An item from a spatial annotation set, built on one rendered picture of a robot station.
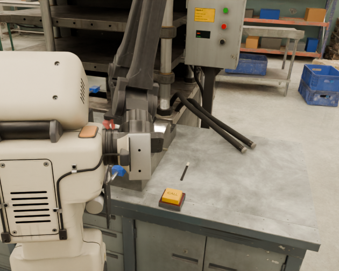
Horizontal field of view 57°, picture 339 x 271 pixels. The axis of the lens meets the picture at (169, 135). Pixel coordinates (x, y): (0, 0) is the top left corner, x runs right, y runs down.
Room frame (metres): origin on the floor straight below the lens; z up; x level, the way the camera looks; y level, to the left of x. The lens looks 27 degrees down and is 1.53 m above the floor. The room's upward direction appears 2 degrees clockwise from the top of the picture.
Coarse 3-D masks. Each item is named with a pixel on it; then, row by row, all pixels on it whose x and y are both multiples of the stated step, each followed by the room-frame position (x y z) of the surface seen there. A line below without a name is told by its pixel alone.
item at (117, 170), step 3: (114, 165) 0.96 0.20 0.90; (117, 165) 0.96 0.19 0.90; (114, 168) 0.94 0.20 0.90; (117, 168) 0.94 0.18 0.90; (120, 168) 0.94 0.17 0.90; (123, 168) 0.94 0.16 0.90; (114, 171) 0.94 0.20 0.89; (117, 171) 0.93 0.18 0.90; (120, 171) 0.93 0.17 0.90; (123, 171) 0.94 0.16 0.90; (114, 174) 0.91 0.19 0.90; (117, 174) 0.92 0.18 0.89; (120, 174) 0.93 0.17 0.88; (123, 174) 0.94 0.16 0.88; (111, 177) 0.89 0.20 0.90; (114, 177) 0.90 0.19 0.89; (111, 180) 0.88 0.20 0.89
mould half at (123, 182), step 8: (160, 120) 1.31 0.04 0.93; (160, 128) 1.24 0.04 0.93; (168, 128) 1.28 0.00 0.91; (168, 136) 1.29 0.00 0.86; (168, 144) 1.29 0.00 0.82; (160, 152) 1.17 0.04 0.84; (152, 160) 1.06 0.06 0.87; (160, 160) 1.17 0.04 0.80; (152, 168) 1.06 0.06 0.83; (120, 176) 0.96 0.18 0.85; (128, 176) 0.96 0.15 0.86; (112, 184) 0.97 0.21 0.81; (120, 184) 0.97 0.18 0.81; (128, 184) 0.96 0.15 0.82; (136, 184) 0.95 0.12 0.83; (144, 184) 0.97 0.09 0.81
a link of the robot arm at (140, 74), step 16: (144, 0) 0.77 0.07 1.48; (160, 0) 0.76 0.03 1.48; (144, 16) 0.75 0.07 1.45; (160, 16) 0.76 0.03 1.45; (144, 32) 0.74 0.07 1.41; (144, 48) 0.74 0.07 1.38; (144, 64) 0.73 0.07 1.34; (128, 80) 0.73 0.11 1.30; (144, 80) 0.73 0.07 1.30; (112, 112) 0.74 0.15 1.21
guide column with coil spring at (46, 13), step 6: (42, 0) 1.91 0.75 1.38; (48, 0) 1.94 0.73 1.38; (42, 6) 1.91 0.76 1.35; (48, 6) 1.93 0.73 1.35; (42, 12) 1.92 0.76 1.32; (48, 12) 1.92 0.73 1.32; (42, 18) 1.92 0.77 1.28; (48, 18) 1.92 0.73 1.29; (48, 24) 1.92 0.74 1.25; (48, 30) 1.92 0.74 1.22; (48, 36) 1.91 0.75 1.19; (48, 42) 1.91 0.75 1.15; (54, 42) 1.94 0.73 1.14; (48, 48) 1.91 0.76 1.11; (54, 48) 1.93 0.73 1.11
